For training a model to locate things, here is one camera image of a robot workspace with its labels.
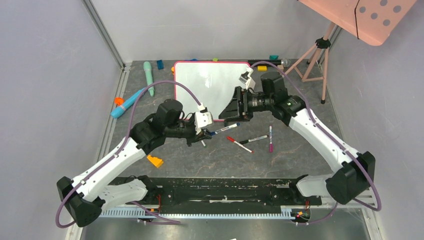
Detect blue whiteboard marker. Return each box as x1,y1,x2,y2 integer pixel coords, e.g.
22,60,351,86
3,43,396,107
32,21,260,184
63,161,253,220
210,122,240,136

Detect magenta whiteboard marker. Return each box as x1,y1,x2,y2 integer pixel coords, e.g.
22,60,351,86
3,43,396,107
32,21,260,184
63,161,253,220
268,125,274,153

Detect pink framed whiteboard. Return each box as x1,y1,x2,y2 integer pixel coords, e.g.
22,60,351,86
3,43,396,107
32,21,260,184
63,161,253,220
174,61,250,121

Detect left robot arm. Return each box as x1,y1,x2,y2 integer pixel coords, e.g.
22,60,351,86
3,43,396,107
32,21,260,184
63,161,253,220
55,99,214,228

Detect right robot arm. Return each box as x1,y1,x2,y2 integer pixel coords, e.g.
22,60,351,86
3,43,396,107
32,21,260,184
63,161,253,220
218,72,376,205

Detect red whiteboard marker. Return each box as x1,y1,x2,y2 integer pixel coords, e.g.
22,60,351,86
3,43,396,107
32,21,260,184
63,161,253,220
226,136,254,154

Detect black rainbow marker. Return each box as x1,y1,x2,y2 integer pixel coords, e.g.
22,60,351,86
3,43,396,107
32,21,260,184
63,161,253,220
239,135,269,145

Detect orange wedge block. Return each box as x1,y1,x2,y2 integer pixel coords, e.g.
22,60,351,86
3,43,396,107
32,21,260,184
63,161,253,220
146,154,164,168

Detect yellow block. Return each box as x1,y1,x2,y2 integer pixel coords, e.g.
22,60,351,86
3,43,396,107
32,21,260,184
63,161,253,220
257,65,268,72

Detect dark blue block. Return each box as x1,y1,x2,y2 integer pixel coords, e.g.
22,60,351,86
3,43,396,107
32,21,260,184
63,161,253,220
156,60,164,70

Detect blue toy crayon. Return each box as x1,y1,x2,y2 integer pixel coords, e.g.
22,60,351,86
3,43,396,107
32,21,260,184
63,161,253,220
110,88,145,119

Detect orange small toy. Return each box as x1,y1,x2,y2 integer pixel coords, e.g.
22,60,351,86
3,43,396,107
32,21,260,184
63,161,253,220
114,97,125,106

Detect mint green toy stick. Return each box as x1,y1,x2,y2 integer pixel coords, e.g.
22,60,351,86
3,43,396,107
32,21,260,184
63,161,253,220
143,61,155,97

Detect pink tripod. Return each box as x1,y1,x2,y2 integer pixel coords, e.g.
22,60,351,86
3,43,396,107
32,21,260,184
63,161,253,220
285,22,336,104

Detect pink perforated panel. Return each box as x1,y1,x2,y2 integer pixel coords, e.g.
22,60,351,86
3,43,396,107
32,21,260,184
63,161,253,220
299,0,417,46

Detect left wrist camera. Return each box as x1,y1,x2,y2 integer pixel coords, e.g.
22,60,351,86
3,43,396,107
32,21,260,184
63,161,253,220
194,103,214,135

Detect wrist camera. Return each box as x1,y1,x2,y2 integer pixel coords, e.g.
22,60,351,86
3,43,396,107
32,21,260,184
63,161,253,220
194,103,214,135
239,67,256,90

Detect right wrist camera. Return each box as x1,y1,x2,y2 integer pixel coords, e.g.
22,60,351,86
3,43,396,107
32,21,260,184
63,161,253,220
239,67,256,90

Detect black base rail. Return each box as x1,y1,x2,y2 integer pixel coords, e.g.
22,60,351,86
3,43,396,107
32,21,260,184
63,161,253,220
138,175,322,215

